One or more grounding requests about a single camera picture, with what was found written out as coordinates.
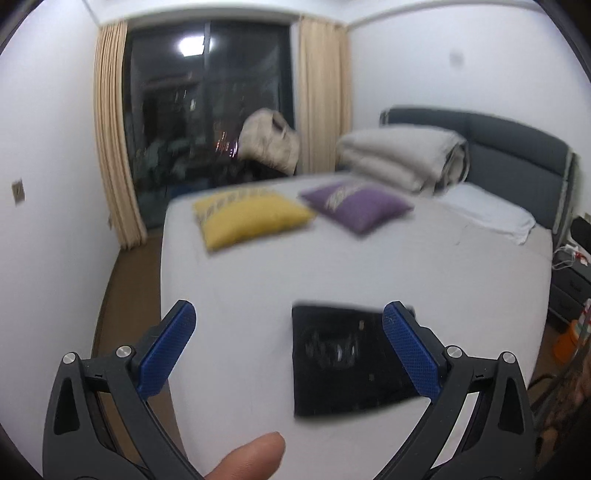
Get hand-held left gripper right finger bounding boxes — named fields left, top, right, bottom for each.
left=376, top=300, right=536, bottom=480

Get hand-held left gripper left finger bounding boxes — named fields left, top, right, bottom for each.
left=42, top=299, right=206, bottom=480

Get black pants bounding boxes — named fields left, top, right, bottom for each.
left=292, top=302, right=423, bottom=418

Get person's left hand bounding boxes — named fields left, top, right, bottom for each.
left=203, top=431, right=287, bottom=480

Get white bed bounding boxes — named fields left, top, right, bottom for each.
left=159, top=173, right=555, bottom=480

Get yellow pillow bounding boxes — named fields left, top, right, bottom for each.
left=191, top=191, right=315, bottom=252

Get purple pillow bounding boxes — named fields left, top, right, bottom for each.
left=299, top=181, right=415, bottom=237

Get white bed pillow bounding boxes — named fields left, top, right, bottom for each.
left=435, top=182, right=537, bottom=245

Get orange container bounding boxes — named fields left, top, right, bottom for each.
left=553, top=318, right=588, bottom=366

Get dark grey nightstand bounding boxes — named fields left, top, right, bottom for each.
left=546, top=262, right=591, bottom=329

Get folded white quilt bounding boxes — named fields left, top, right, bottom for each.
left=335, top=128, right=470, bottom=198

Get grey padded headboard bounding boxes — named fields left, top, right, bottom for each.
left=379, top=106, right=576, bottom=246

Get dark window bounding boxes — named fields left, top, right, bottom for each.
left=122, top=21, right=301, bottom=232

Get white charger cable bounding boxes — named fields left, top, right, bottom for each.
left=553, top=244, right=591, bottom=269

